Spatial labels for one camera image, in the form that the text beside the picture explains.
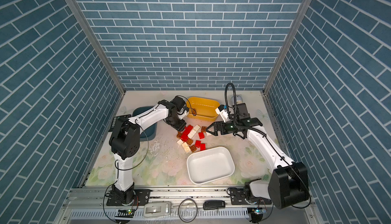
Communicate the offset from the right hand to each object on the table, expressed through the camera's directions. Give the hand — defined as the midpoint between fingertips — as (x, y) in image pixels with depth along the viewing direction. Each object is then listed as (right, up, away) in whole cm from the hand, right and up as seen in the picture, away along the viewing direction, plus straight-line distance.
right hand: (214, 129), depth 79 cm
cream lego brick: (-16, -13, +11) cm, 24 cm away
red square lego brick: (-7, -7, +17) cm, 19 cm away
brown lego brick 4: (-12, -13, +10) cm, 20 cm away
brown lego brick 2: (-21, -6, +16) cm, 28 cm away
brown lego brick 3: (-14, -10, +12) cm, 21 cm away
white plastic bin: (-4, -22, +5) cm, 22 cm away
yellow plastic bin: (-6, +10, +31) cm, 33 cm away
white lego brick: (-12, -4, +17) cm, 21 cm away
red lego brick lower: (-9, -11, +12) cm, 19 cm away
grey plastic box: (-28, -35, -10) cm, 46 cm away
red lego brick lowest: (-6, -13, +12) cm, 18 cm away
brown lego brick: (-6, -3, +20) cm, 21 cm away
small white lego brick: (-21, -10, +14) cm, 27 cm away
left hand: (-19, -1, +15) cm, 24 cm away
